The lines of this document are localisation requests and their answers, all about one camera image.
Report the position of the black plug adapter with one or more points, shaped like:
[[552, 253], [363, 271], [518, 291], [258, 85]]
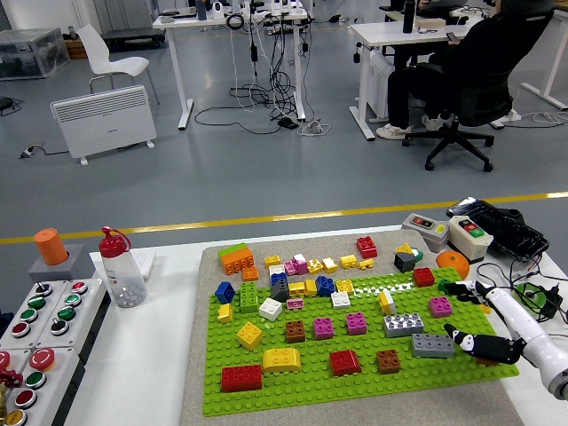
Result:
[[552, 296]]

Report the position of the white desk with gadgets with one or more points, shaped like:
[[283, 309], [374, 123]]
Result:
[[186, 22]]

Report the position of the clear plastic crate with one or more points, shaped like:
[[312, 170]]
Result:
[[31, 53]]

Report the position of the blue square toy brick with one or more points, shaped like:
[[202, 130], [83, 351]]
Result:
[[325, 286], [225, 293]]

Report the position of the tall green toy brick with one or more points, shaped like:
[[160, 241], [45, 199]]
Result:
[[248, 297]]

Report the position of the floor power socket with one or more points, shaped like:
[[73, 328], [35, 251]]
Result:
[[29, 151]]

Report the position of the light grey long toy brick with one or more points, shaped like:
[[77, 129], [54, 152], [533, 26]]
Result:
[[401, 327]]

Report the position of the white plastic chair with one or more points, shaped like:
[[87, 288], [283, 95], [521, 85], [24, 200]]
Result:
[[111, 66]]

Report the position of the white desk frame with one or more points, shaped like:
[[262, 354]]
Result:
[[556, 57]]

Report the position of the red long toy brick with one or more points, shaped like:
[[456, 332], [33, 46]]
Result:
[[242, 379]]

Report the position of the small yellow flat brick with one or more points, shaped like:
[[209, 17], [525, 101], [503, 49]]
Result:
[[366, 265]]

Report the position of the large yellow square toy brick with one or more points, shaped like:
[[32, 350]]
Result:
[[249, 336]]

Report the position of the orange cylinder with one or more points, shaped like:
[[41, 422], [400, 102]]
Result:
[[51, 246]]

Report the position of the dark grey cube brick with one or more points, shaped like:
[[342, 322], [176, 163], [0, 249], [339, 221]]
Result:
[[404, 262]]

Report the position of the red sloped toy brick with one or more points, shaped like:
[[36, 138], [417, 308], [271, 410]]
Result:
[[344, 364]]

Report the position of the grey block base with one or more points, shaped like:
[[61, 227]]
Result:
[[77, 268]]

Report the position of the yellow sloped toy brick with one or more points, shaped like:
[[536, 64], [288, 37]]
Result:
[[404, 249]]

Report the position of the yellow and white toy brick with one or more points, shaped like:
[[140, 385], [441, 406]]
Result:
[[387, 304]]

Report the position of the black platform dolly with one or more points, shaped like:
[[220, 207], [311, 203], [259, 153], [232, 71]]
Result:
[[133, 42]]

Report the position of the beige two-button switch box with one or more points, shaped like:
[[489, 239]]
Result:
[[466, 248]]

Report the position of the white electric panel heater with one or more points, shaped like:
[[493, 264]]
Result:
[[104, 122]]

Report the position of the grey two-button switch box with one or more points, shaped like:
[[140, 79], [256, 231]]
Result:
[[432, 239]]

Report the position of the black electronic device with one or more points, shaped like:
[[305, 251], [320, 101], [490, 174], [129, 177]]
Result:
[[510, 235]]

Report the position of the small orange toy brick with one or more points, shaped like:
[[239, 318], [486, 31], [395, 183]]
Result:
[[250, 274]]

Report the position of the tall magenta toy brick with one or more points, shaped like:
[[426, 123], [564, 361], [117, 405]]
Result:
[[301, 264]]

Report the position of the small white camera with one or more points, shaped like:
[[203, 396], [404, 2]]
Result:
[[217, 10]]

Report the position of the pink toy brick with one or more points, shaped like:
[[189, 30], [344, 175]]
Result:
[[290, 268]]

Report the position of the green translucent cup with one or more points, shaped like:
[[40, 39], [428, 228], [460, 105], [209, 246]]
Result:
[[534, 298]]

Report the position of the smartphone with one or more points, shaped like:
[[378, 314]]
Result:
[[453, 37]]

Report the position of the white square toy brick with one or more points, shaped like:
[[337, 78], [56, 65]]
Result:
[[270, 310], [340, 301]]

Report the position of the white case under desk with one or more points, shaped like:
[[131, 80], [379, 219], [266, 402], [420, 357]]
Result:
[[379, 84]]

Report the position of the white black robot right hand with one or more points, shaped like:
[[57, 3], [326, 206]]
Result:
[[510, 310]]

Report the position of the small green toy brick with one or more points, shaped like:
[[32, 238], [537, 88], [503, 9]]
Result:
[[443, 286]]

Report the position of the person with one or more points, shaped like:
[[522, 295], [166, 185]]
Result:
[[479, 49]]

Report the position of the orange fruit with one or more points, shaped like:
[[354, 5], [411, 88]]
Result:
[[452, 265]]

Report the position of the magenta square toy brick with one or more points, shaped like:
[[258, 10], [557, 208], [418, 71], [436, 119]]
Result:
[[356, 325], [323, 329], [439, 308]]

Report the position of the green and white toy brick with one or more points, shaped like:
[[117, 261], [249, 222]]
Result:
[[418, 255]]

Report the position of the brown cardboard box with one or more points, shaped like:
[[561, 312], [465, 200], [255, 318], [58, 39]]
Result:
[[76, 49]]

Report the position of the grey four-button control box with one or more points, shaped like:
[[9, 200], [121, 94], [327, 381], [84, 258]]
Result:
[[27, 315], [66, 313]]

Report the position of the small white toy brick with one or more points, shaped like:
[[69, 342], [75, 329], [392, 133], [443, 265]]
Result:
[[276, 269]]

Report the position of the grey-blue cylinder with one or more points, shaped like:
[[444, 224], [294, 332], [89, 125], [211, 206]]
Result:
[[202, 10]]

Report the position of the clear bottle with red cap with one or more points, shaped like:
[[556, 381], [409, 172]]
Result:
[[124, 275]]

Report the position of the black office chair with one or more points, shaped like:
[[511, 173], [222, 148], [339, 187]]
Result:
[[455, 135]]

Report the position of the dark grey sloped toy brick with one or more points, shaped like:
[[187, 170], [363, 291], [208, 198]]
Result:
[[280, 294]]

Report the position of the control box with emergency stop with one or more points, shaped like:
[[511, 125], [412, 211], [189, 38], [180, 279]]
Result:
[[42, 359]]

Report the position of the black bottle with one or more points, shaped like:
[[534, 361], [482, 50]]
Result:
[[408, 18]]

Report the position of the large orange toy brick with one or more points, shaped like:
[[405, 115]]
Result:
[[237, 264]]

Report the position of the dark grey long toy brick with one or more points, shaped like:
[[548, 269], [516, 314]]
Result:
[[432, 348]]

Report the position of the black power strip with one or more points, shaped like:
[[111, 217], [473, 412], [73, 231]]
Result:
[[287, 123]]

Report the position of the green studded baseplate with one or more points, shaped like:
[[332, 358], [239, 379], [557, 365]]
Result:
[[310, 390]]

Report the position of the lime green flat brick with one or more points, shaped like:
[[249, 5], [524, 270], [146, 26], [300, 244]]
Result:
[[231, 250]]

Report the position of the yellow curved toy brick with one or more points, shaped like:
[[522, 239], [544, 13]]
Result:
[[281, 360]]

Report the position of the small blue toy brick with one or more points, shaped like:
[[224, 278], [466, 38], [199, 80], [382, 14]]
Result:
[[278, 278]]

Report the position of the small yellow toy brick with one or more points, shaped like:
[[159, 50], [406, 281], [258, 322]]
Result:
[[225, 313]]

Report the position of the tan cardboard box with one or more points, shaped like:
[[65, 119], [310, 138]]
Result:
[[430, 23]]

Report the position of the brass fitting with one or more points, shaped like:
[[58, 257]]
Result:
[[2, 399]]

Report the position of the small pink flat brick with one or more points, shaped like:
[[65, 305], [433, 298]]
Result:
[[294, 304]]

